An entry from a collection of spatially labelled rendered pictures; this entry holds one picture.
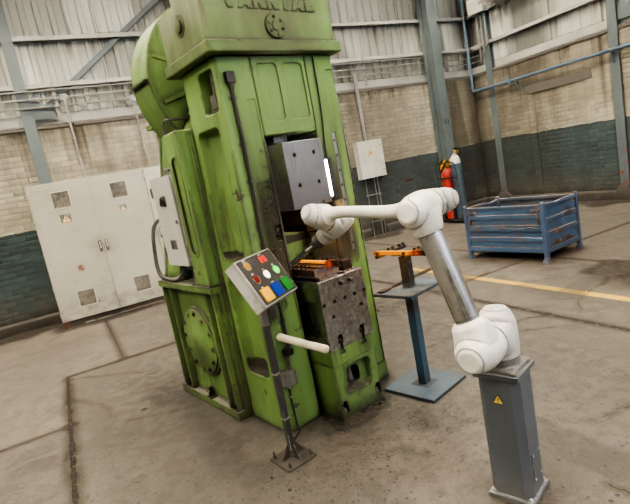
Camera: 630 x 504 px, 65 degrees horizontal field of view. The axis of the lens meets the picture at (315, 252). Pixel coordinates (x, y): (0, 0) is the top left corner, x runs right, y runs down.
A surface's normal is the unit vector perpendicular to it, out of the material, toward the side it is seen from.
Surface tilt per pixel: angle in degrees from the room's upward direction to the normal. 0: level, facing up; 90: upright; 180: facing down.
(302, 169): 90
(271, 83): 90
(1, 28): 90
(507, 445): 90
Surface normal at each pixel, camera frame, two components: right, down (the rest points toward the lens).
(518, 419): 0.05, 0.15
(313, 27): 0.62, 0.01
